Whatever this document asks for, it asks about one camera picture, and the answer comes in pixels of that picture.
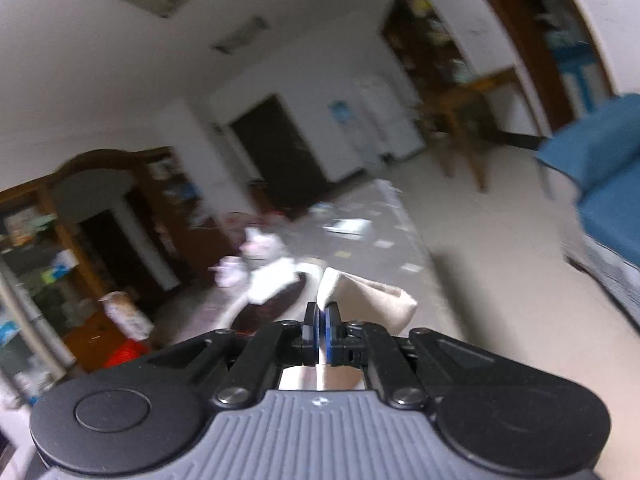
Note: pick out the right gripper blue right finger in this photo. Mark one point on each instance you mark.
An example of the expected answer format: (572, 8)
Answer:
(373, 350)

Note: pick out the printed paper bag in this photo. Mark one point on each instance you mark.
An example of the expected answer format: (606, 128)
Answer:
(126, 316)

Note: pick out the pink tissue box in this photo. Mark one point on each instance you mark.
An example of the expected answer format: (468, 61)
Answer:
(261, 247)

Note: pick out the white refrigerator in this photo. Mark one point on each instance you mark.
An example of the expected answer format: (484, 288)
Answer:
(391, 117)

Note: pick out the white cloth on cooktop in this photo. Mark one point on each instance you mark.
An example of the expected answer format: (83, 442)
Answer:
(270, 279)

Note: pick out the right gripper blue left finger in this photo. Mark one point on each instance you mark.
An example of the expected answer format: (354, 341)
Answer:
(255, 363)

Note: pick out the dark wall shelf right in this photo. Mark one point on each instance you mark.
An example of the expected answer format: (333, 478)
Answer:
(423, 46)

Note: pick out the red plastic stool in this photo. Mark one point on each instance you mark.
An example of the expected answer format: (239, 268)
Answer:
(129, 350)

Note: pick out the cream sweatshirt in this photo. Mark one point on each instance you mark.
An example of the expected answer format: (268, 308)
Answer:
(358, 299)

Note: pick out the dark wooden side table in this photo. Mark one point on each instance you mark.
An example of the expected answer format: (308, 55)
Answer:
(458, 119)

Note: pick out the wooden shelf cabinet left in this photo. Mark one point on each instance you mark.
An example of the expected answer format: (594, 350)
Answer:
(52, 324)

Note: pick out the black induction cooktop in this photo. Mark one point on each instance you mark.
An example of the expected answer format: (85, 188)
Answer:
(253, 316)

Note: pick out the blue sofa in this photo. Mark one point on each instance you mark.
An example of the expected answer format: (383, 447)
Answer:
(590, 169)

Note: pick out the small pink tissue pack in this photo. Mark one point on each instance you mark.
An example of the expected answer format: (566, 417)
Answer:
(229, 272)

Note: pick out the water dispenser with blue bottle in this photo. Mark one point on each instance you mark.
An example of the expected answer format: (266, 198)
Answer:
(356, 135)

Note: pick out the dark door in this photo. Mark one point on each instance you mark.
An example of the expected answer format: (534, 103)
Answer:
(293, 178)

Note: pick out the white remote control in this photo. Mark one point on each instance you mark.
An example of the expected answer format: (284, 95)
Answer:
(391, 198)

